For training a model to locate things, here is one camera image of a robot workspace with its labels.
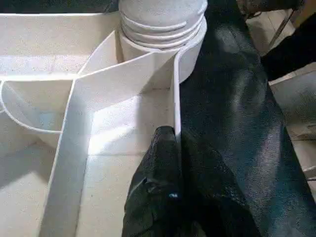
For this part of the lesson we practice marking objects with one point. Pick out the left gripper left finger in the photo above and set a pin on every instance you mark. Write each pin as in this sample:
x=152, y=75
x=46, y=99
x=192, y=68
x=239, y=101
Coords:
x=155, y=192

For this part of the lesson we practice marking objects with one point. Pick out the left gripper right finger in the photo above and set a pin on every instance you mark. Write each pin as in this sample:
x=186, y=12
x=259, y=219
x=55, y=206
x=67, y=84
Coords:
x=212, y=197

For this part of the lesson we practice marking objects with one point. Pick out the white plastic table top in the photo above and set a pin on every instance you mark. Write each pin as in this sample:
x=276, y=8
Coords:
x=54, y=113

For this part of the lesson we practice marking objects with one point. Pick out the white plastic table leg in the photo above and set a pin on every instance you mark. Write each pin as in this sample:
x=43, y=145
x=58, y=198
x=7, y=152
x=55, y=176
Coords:
x=160, y=22

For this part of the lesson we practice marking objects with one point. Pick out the black table mat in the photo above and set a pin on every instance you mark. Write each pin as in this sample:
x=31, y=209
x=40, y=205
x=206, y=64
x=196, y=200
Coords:
x=232, y=113

